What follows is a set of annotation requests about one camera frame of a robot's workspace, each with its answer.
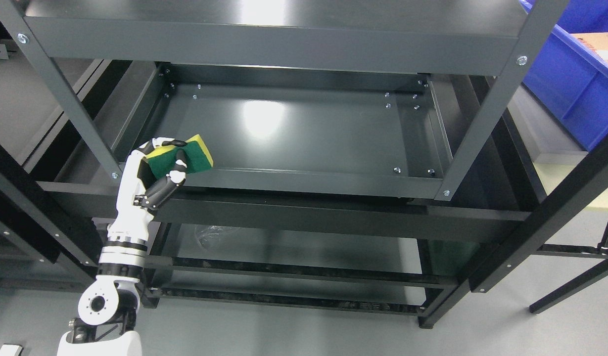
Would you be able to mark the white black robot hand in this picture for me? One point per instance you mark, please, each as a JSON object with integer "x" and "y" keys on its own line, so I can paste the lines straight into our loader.
{"x": 133, "y": 204}

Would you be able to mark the green yellow sponge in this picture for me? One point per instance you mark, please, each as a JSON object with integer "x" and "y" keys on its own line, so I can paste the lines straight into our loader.
{"x": 192, "y": 158}

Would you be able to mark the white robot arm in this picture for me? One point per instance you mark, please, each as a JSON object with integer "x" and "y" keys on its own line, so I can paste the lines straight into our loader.
{"x": 107, "y": 310}

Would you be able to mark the dark metal shelf rack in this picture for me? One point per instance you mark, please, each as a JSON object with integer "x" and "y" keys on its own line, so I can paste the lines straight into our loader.
{"x": 370, "y": 155}

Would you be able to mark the blue plastic bin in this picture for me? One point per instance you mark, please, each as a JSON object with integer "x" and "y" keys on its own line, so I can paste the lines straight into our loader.
{"x": 570, "y": 79}

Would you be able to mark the cardboard box in bin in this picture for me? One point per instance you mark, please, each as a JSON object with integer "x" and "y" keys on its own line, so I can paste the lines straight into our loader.
{"x": 596, "y": 42}

